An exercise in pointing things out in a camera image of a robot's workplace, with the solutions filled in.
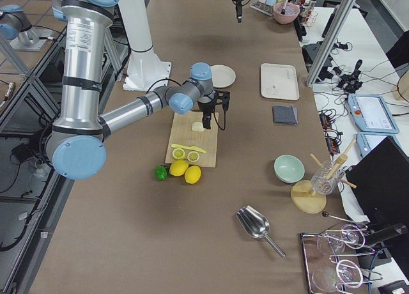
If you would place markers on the aluminium frame post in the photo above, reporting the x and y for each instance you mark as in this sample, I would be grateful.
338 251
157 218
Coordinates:
339 19

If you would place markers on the wooden mug tree stand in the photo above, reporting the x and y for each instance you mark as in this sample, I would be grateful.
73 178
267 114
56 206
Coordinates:
310 201

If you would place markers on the black device case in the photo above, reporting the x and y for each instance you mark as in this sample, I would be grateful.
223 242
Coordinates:
310 52

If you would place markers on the dark grey folded cloth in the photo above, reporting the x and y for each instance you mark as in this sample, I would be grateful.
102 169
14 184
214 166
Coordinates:
286 115

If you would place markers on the round beige plate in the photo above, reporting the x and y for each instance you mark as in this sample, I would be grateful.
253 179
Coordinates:
222 76

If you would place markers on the lemon half slice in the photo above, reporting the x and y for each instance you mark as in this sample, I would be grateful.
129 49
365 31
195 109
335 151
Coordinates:
179 154
193 156

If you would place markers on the clear glass on stand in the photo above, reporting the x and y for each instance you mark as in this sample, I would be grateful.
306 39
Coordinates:
324 184

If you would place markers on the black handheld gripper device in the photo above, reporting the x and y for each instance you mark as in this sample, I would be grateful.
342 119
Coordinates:
350 83

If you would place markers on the metal scoop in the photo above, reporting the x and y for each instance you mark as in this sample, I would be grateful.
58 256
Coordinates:
257 226

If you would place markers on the pink bowl with ice cubes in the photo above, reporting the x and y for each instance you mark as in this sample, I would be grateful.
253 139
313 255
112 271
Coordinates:
291 13

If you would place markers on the mint green bowl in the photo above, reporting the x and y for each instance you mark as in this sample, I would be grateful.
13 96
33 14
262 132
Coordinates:
289 169

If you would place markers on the black laptop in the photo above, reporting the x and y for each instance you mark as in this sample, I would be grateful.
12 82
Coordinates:
381 192

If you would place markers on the whole yellow lemon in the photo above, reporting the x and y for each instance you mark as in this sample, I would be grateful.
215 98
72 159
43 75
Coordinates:
178 168
192 174

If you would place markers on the beige rectangular tray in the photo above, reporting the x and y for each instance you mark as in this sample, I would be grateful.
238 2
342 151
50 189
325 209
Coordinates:
279 82

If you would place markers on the white wire cup rack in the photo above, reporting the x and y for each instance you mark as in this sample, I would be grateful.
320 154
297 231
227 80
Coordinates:
263 8

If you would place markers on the white bun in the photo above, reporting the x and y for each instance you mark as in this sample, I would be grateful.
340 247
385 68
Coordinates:
197 127

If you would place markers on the metal muddler with black tip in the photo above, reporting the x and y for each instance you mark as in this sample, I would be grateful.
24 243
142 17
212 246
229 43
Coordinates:
284 5

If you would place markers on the green lime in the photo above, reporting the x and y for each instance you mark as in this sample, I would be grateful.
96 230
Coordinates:
161 172

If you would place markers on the yellow plastic knife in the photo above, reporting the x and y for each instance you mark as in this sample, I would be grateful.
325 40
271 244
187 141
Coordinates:
192 148

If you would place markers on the white camera post with base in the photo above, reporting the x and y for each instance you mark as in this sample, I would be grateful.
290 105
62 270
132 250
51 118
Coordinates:
144 67

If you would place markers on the wooden cutting board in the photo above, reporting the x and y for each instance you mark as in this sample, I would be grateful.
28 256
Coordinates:
182 133

